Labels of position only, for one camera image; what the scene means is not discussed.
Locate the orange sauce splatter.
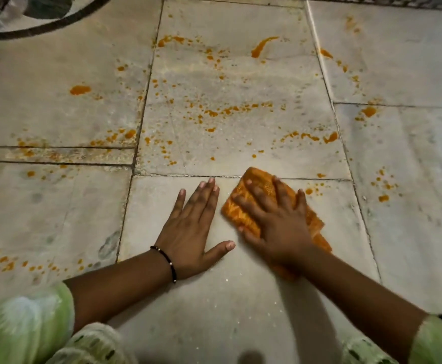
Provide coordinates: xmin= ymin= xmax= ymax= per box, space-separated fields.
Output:
xmin=0 ymin=15 xmax=400 ymax=273

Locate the black fan base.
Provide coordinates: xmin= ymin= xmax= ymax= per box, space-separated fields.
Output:
xmin=0 ymin=0 xmax=115 ymax=41

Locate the light green tunic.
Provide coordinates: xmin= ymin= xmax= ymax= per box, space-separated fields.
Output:
xmin=0 ymin=282 xmax=442 ymax=364

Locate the person's left forearm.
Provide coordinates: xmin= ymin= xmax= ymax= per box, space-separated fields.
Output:
xmin=63 ymin=248 xmax=174 ymax=333

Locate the person's right hand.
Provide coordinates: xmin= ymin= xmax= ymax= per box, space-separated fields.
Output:
xmin=231 ymin=177 xmax=317 ymax=270

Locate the person's left hand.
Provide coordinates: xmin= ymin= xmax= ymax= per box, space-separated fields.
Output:
xmin=154 ymin=177 xmax=236 ymax=280

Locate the person's right forearm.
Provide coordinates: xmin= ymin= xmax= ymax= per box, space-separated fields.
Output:
xmin=278 ymin=244 xmax=429 ymax=355

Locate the orange cleaning cloth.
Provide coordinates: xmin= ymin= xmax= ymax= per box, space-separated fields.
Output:
xmin=221 ymin=167 xmax=333 ymax=281

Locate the black bead bracelet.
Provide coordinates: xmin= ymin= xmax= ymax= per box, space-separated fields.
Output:
xmin=150 ymin=245 xmax=178 ymax=284

